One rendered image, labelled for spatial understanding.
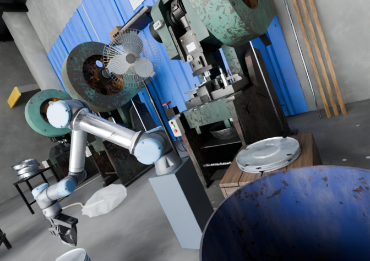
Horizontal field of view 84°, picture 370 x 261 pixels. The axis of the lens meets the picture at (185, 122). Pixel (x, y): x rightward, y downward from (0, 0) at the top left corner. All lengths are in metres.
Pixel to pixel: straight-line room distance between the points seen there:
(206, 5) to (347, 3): 1.63
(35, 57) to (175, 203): 5.94
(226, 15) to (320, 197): 0.94
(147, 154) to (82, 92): 1.68
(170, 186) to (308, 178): 0.64
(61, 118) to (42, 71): 5.50
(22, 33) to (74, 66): 4.37
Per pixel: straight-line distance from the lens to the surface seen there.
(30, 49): 6.69
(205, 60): 1.58
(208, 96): 1.51
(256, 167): 0.94
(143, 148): 0.91
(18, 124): 7.70
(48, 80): 6.45
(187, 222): 1.18
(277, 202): 0.70
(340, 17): 2.59
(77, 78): 2.53
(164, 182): 1.09
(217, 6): 1.23
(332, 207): 0.71
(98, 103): 2.51
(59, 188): 1.20
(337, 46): 2.60
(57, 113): 1.04
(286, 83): 2.67
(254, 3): 1.78
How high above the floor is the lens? 0.80
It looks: 8 degrees down
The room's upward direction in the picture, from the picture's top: 24 degrees counter-clockwise
